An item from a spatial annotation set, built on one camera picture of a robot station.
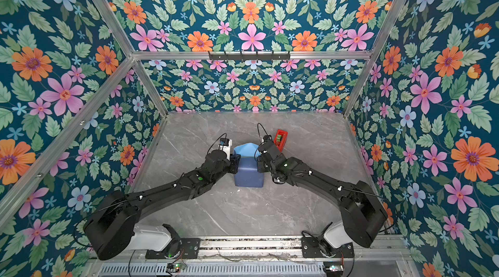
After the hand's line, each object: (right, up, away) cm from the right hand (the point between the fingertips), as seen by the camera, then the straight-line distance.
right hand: (260, 158), depth 85 cm
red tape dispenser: (+10, +8, +14) cm, 19 cm away
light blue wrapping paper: (-6, -7, 0) cm, 9 cm away
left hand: (-9, +3, -2) cm, 9 cm away
